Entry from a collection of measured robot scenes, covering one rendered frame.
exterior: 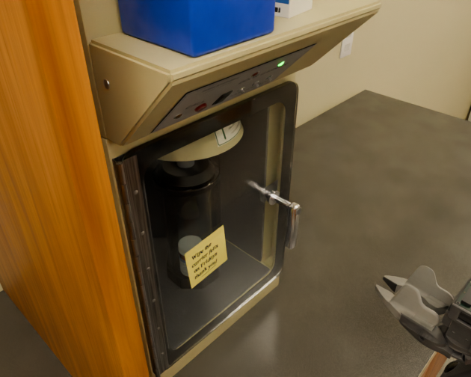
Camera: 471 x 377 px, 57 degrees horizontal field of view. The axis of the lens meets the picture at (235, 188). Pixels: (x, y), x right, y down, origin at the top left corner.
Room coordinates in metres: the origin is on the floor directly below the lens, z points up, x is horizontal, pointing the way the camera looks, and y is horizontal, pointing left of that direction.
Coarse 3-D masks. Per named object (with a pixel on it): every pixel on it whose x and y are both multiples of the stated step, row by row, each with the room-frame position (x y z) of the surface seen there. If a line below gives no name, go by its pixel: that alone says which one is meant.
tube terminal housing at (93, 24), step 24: (96, 0) 0.40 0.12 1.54; (96, 24) 0.40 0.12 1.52; (120, 24) 0.41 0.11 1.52; (96, 96) 0.39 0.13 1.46; (240, 96) 0.53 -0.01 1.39; (192, 120) 0.47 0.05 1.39; (120, 216) 0.39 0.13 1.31; (264, 288) 0.59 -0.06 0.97; (240, 312) 0.54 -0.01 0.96; (144, 336) 0.39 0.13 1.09; (216, 336) 0.49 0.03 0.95
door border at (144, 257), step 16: (128, 160) 0.39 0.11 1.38; (128, 176) 0.39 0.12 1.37; (128, 192) 0.39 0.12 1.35; (144, 208) 0.40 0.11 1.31; (128, 224) 0.38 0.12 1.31; (144, 224) 0.40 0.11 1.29; (144, 240) 0.39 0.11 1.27; (144, 256) 0.39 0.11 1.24; (144, 272) 0.39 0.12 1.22; (144, 288) 0.38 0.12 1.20; (160, 320) 0.40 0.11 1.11; (160, 336) 0.39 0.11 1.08; (160, 352) 0.39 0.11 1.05; (160, 368) 0.39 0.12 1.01
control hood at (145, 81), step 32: (320, 0) 0.54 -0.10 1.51; (352, 0) 0.54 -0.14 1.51; (288, 32) 0.41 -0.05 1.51; (320, 32) 0.45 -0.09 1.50; (352, 32) 0.56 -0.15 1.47; (96, 64) 0.38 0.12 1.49; (128, 64) 0.35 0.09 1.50; (160, 64) 0.32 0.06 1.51; (192, 64) 0.33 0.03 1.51; (224, 64) 0.35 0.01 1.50; (256, 64) 0.41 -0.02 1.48; (128, 96) 0.35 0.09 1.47; (160, 96) 0.32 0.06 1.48; (128, 128) 0.36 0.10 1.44
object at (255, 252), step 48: (288, 96) 0.59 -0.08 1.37; (144, 144) 0.41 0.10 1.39; (192, 144) 0.46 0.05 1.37; (240, 144) 0.52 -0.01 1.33; (288, 144) 0.59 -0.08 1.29; (144, 192) 0.40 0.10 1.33; (192, 192) 0.45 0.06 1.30; (240, 192) 0.52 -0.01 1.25; (288, 192) 0.60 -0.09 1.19; (192, 240) 0.45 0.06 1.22; (240, 240) 0.52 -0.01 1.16; (192, 288) 0.44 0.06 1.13; (240, 288) 0.52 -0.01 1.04; (192, 336) 0.44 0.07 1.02
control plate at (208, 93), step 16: (304, 48) 0.47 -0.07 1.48; (272, 64) 0.44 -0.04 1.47; (288, 64) 0.49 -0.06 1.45; (224, 80) 0.38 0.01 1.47; (240, 80) 0.42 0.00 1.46; (256, 80) 0.47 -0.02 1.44; (272, 80) 0.52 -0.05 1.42; (192, 96) 0.37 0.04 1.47; (208, 96) 0.40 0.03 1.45; (176, 112) 0.38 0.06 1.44; (192, 112) 0.42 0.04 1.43; (160, 128) 0.39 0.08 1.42
